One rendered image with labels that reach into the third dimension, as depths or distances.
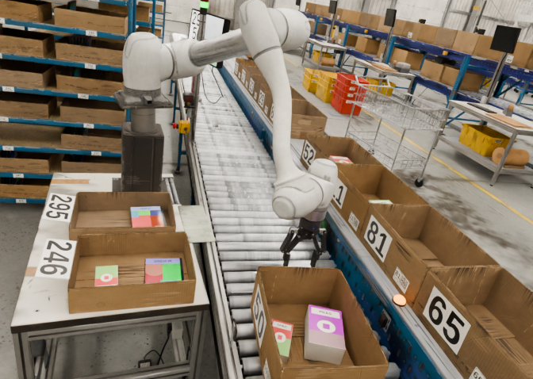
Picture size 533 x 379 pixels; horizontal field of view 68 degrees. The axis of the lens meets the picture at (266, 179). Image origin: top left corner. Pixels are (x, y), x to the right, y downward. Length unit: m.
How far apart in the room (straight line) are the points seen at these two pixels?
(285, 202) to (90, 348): 1.47
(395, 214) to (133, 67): 1.23
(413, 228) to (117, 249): 1.20
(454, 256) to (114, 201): 1.41
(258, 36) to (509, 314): 1.20
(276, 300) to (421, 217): 0.73
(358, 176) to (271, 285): 0.86
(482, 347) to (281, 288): 0.61
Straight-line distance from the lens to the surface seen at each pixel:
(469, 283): 1.49
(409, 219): 1.75
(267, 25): 1.34
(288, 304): 1.45
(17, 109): 3.03
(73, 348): 2.31
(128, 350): 2.27
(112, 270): 1.47
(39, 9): 2.86
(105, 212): 1.85
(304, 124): 2.66
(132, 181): 1.91
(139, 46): 1.74
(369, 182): 2.06
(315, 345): 1.27
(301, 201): 1.14
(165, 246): 1.58
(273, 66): 1.31
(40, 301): 1.46
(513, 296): 1.52
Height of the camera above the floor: 1.72
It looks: 25 degrees down
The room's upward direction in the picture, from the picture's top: 11 degrees clockwise
